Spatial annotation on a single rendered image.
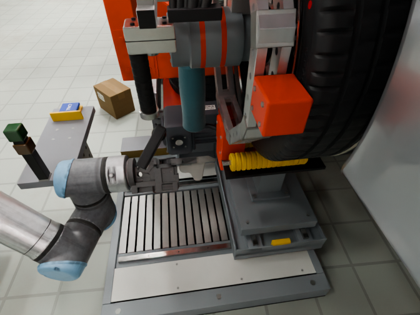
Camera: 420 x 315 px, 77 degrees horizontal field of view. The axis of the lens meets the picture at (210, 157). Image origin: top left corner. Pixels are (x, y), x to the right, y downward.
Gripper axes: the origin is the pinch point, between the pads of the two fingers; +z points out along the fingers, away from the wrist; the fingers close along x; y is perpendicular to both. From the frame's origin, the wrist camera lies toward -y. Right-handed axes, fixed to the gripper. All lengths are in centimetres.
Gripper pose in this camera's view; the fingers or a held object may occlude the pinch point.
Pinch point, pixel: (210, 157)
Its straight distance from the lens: 67.3
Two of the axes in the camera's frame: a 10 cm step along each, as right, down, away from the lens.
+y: 0.8, 10.0, 0.1
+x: 1.0, 0.0, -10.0
